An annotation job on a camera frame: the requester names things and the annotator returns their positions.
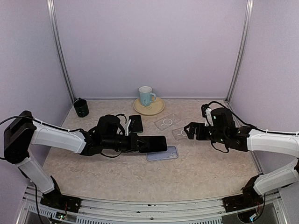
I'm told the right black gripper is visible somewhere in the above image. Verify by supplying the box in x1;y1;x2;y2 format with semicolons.
185;121;228;144

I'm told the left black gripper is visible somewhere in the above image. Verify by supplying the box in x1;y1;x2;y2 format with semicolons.
102;132;149;153

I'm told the black smartphone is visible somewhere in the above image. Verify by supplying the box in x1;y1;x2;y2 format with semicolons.
138;136;167;154

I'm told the lilac phone case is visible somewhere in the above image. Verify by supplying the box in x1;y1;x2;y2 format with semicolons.
146;146;178;161

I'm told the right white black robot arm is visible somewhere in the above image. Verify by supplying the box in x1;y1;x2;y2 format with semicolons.
184;105;299;207

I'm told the dark phone with teal edge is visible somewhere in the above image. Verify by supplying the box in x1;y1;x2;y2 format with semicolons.
129;115;143;133

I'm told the cream round plate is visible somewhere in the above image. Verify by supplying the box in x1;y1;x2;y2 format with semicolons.
133;97;165;116

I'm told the light blue ceramic mug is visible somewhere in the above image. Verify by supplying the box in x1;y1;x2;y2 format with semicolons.
138;86;157;106

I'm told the dark green mug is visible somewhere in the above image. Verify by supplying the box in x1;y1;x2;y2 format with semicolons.
73;98;89;118

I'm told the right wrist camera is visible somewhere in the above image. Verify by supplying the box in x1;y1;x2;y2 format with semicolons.
201;104;213;126

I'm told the clear case with white ring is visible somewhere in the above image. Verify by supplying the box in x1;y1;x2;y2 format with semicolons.
154;113;178;131

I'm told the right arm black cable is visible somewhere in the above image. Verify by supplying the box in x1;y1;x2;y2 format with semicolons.
205;100;299;137

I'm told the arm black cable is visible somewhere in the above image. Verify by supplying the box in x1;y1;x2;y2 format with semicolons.
205;100;299;137
0;114;81;133

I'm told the aluminium front rail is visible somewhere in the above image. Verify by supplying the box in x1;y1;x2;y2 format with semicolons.
14;185;289;224

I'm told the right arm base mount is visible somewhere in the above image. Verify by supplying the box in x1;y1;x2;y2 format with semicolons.
223;187;264;212

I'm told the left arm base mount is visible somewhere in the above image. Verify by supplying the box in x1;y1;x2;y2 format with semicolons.
40;193;82;213

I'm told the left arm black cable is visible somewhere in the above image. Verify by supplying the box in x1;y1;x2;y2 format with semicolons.
0;114;81;133

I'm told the right aluminium corner post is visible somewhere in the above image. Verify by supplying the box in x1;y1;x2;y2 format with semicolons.
226;0;254;104

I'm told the aluminium corner post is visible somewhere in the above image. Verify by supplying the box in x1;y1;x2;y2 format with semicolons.
226;0;254;104
46;0;76;103

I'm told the left aluminium corner post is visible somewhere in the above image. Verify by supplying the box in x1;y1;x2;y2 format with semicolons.
46;0;76;103

